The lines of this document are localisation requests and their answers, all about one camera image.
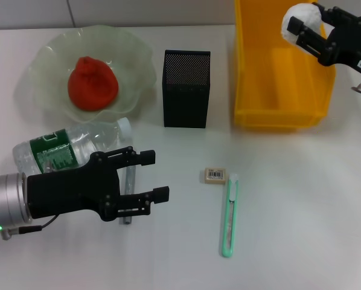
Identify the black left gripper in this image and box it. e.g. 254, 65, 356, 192
26, 146, 171, 223

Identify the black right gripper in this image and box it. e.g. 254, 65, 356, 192
287, 1, 361, 76

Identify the white paper ball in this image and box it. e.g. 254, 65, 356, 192
281, 2, 335, 46

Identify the clear bottle with green label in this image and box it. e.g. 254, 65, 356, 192
12, 118, 133, 176

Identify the mint green utility knife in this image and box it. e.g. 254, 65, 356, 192
221, 172, 240, 258

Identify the red-orange soft orange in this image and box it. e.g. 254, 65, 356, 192
68, 56, 120, 112

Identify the grey metallic pen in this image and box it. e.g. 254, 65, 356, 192
119, 147, 138, 226

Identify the beige eraser with barcode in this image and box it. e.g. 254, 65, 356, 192
203, 168, 226, 185

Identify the black mesh pen holder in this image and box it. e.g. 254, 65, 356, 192
162, 50, 211, 129

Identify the pale green glass fruit plate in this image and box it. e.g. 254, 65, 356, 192
16, 25, 157, 124

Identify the yellow plastic bin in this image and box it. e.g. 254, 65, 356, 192
233, 0, 337, 134

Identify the left wrist cable with plug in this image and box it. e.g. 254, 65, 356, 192
1, 214, 60, 241

